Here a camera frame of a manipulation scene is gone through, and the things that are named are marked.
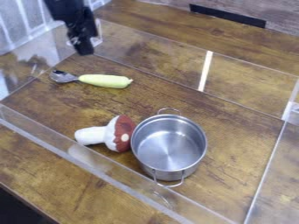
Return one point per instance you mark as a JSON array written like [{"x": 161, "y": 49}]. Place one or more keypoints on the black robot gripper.
[{"x": 75, "y": 17}]

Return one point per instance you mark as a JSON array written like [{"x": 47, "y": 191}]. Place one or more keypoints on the green handled metal spoon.
[{"x": 100, "y": 80}]

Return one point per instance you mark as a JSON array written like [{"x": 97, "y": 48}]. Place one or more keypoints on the stainless steel pot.
[{"x": 168, "y": 144}]

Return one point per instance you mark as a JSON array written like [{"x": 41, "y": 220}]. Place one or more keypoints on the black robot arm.
[{"x": 57, "y": 5}]

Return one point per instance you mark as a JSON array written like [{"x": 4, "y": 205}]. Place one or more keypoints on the clear acrylic triangle stand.
[{"x": 95, "y": 40}]

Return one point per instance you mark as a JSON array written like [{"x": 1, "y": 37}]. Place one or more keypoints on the plush brown white mushroom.
[{"x": 113, "y": 135}]

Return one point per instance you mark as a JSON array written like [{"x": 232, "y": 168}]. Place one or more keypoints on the clear acrylic front barrier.
[{"x": 184, "y": 210}]

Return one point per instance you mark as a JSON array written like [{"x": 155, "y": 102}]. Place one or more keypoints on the black wall strip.
[{"x": 228, "y": 16}]

